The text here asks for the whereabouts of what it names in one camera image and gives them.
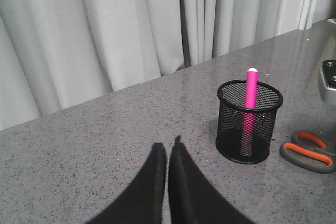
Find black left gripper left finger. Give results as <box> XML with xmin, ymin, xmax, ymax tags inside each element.
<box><xmin>88</xmin><ymin>143</ymin><xmax>167</xmax><ymax>223</ymax></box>

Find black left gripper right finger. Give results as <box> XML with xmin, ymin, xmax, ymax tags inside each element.
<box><xmin>168</xmin><ymin>136</ymin><xmax>253</xmax><ymax>223</ymax></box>

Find pink highlighter pen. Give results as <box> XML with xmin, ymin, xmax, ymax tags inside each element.
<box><xmin>240</xmin><ymin>68</ymin><xmax>258</xmax><ymax>156</ymax></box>

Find grey orange scissors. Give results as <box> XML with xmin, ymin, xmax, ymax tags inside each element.
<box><xmin>279</xmin><ymin>131</ymin><xmax>335</xmax><ymax>174</ymax></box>

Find silver metal robot base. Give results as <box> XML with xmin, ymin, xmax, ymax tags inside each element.
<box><xmin>319</xmin><ymin>60</ymin><xmax>335</xmax><ymax>105</ymax></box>

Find black mesh pen holder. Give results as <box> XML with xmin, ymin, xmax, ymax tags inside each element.
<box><xmin>215</xmin><ymin>80</ymin><xmax>283</xmax><ymax>164</ymax></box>

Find grey curtain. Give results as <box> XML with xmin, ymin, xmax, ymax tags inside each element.
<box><xmin>1</xmin><ymin>0</ymin><xmax>335</xmax><ymax>129</ymax></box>

